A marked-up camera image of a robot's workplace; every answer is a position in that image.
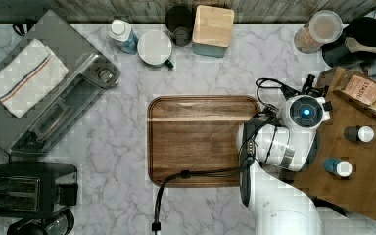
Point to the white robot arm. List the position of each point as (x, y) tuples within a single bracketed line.
[(289, 142)]

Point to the wooden drawer cabinet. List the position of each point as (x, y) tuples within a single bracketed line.
[(357, 192)]

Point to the wooden cutting board tray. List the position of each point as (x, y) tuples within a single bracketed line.
[(195, 133)]

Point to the green mug white inside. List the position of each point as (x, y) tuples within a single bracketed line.
[(154, 48)]

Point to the teal tin with wooden lid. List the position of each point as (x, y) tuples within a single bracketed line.
[(212, 31)]

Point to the dark grey cup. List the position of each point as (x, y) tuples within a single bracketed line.
[(179, 22)]

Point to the silver toaster oven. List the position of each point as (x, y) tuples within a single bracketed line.
[(90, 73)]

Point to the blue bottle white cap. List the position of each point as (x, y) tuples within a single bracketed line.
[(124, 36)]

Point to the blue spice shaker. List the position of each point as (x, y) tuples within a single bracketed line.
[(338, 167)]

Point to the clear jar with plastic lid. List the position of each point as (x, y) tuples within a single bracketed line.
[(323, 28)]

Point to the striped white dish towel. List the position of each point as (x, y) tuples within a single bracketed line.
[(34, 72)]

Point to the wooden tea organizer box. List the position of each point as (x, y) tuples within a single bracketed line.
[(340, 80)]

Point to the orange Stash tea packets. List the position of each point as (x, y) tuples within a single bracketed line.
[(361, 89)]

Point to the dark grey spice shaker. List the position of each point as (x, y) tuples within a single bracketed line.
[(358, 133)]

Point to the wooden spoon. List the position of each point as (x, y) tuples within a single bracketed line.
[(354, 46)]

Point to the black toaster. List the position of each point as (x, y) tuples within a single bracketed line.
[(37, 189)]

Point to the black round pot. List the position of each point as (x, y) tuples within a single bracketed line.
[(336, 54)]

